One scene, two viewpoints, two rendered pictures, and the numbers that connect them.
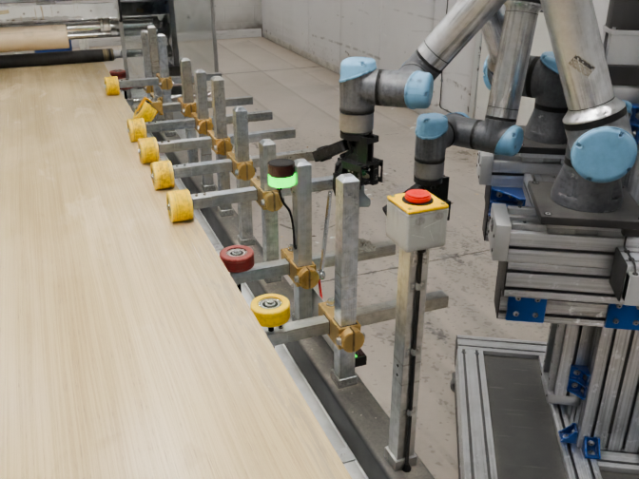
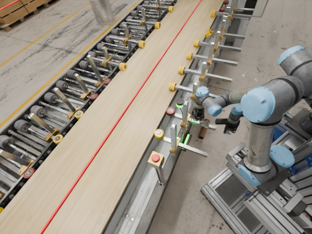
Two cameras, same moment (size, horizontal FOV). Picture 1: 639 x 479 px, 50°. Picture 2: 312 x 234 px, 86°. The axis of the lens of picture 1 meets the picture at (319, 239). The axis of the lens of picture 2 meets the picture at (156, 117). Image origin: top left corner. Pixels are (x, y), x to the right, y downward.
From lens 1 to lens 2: 105 cm
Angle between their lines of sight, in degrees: 50
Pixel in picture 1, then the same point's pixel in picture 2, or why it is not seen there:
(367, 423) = (166, 167)
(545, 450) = (239, 190)
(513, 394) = not seen: hidden behind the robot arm
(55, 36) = not seen: outside the picture
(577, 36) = (253, 143)
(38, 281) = (131, 95)
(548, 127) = (306, 125)
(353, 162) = (195, 113)
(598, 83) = (255, 159)
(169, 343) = (133, 130)
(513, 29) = not seen: hidden behind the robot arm
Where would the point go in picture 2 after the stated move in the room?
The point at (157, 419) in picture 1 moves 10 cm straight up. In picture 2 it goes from (114, 148) to (110, 143)
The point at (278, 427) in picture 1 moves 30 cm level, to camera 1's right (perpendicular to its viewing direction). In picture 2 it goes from (126, 167) to (153, 199)
